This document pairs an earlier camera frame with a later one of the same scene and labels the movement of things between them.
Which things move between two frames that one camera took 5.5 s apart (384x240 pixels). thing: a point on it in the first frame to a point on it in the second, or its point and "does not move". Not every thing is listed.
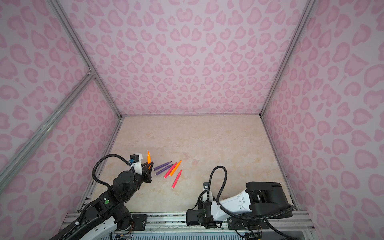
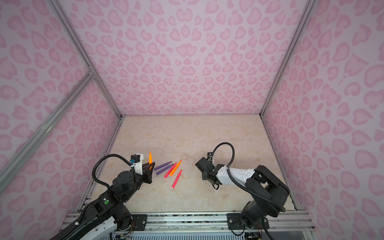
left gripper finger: x=144 y=166 does not move
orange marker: x=149 y=158 does not move
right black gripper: x=199 y=205 to x=204 y=177
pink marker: x=169 y=170 does not move
